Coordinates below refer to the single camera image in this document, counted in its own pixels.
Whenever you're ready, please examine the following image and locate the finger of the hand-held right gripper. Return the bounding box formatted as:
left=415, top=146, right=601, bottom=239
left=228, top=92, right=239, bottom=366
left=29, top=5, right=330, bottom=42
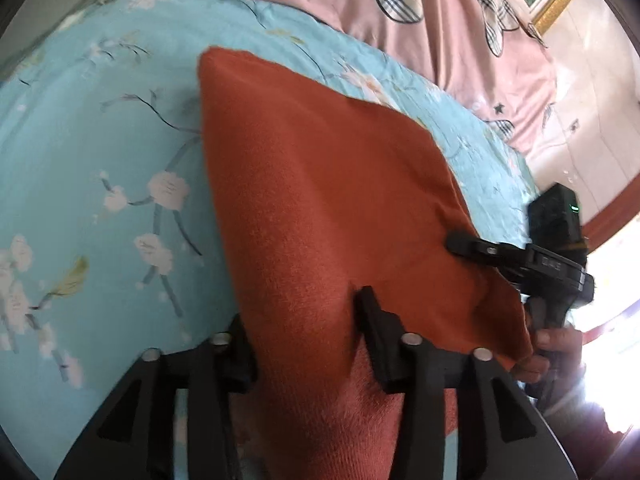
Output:
left=444, top=230, right=531, bottom=271

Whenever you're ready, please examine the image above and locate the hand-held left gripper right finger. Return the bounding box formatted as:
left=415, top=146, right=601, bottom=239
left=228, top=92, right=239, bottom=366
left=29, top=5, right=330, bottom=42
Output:
left=353, top=286, right=587, bottom=480

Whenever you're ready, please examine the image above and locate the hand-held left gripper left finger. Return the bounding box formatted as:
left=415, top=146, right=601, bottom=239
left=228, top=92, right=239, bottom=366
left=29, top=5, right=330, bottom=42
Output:
left=52, top=314, right=259, bottom=480

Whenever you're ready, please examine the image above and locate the orange knitted sweater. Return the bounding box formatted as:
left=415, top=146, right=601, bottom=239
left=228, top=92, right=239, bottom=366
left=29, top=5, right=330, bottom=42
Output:
left=197, top=46, right=535, bottom=480

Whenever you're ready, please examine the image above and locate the person's right hand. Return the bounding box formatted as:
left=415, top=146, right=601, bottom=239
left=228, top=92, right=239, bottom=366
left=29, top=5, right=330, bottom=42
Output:
left=510, top=325, right=585, bottom=386

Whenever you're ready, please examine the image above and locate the pink duvet with plaid hearts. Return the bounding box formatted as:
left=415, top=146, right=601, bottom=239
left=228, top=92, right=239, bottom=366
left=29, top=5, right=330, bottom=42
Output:
left=107, top=0, right=558, bottom=161

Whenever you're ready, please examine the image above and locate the light blue floral quilt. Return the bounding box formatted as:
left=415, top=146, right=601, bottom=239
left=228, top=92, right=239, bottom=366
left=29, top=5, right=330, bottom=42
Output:
left=0, top=0, right=543, bottom=480

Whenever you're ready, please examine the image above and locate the green pillow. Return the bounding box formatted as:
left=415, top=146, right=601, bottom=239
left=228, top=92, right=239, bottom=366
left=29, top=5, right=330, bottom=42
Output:
left=0, top=0, right=121, bottom=81

